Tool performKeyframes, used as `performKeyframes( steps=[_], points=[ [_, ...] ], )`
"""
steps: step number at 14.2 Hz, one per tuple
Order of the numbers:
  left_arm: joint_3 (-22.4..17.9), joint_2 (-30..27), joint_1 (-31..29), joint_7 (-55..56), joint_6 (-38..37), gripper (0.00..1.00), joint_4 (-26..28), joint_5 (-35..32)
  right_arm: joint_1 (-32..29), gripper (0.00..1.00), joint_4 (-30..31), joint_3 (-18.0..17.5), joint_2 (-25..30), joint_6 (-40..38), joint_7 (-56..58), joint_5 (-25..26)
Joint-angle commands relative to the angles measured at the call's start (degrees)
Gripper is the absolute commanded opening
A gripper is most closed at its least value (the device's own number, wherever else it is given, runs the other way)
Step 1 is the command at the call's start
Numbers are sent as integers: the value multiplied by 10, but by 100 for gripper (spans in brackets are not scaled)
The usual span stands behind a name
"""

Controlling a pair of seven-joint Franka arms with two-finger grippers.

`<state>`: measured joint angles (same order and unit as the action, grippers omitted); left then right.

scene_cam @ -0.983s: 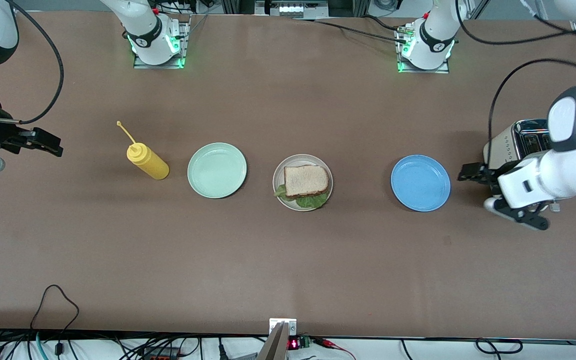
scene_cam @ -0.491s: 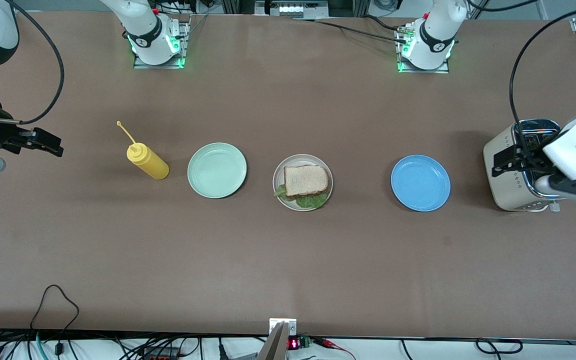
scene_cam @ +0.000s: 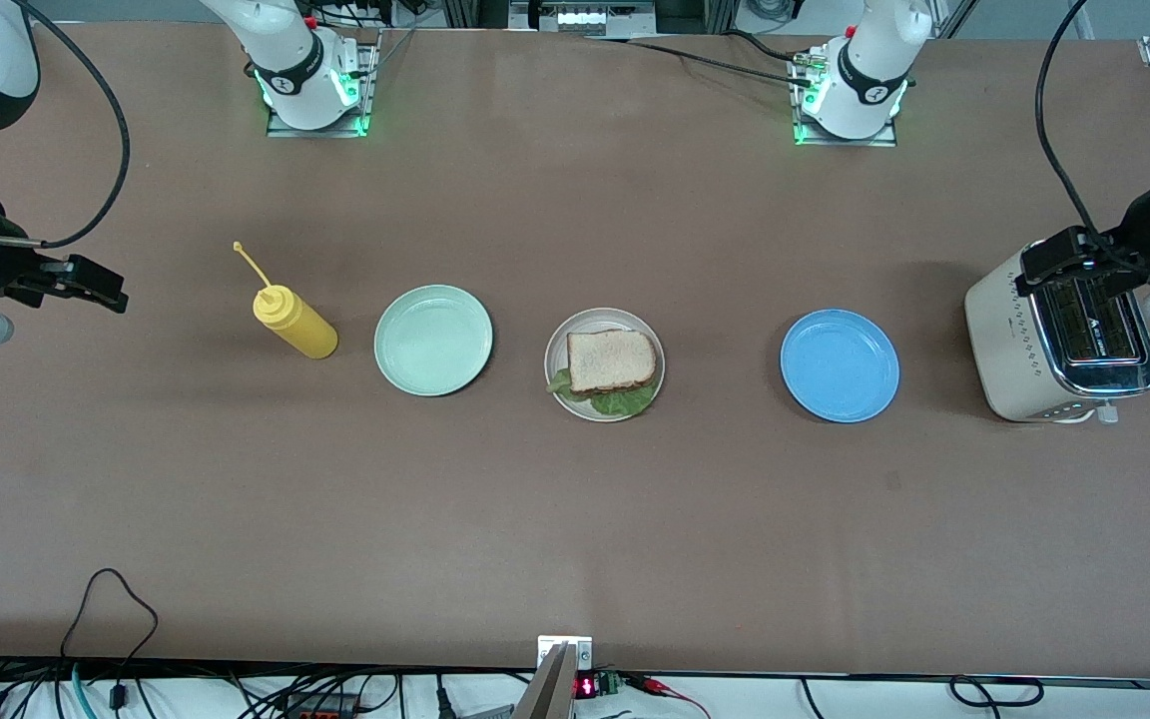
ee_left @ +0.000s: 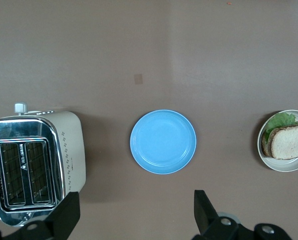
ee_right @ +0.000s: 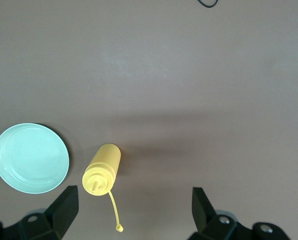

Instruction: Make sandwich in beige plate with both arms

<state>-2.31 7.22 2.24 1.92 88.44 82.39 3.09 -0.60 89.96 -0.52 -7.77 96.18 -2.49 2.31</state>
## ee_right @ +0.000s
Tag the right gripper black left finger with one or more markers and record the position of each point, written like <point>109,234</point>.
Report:
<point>58,215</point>

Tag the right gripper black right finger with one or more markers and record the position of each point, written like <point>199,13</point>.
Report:
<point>209,217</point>

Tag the yellow squeeze bottle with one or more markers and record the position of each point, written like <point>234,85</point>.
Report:
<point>103,167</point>

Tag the green plate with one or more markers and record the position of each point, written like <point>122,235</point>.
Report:
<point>31,158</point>

